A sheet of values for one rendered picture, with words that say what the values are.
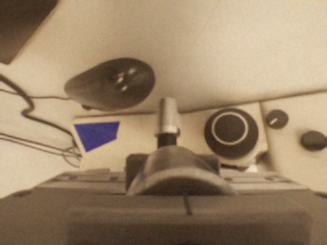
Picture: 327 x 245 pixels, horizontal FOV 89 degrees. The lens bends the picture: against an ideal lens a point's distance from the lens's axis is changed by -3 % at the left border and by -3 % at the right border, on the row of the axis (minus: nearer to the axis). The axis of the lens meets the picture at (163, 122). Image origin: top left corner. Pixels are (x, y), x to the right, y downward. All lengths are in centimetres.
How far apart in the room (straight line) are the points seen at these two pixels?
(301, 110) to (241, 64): 11
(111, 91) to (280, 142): 21
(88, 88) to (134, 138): 12
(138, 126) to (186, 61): 14
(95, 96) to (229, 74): 14
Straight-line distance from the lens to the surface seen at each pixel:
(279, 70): 22
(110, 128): 29
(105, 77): 17
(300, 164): 25
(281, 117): 25
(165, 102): 21
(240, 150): 22
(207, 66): 19
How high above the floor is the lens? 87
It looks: 21 degrees down
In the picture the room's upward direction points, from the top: 180 degrees counter-clockwise
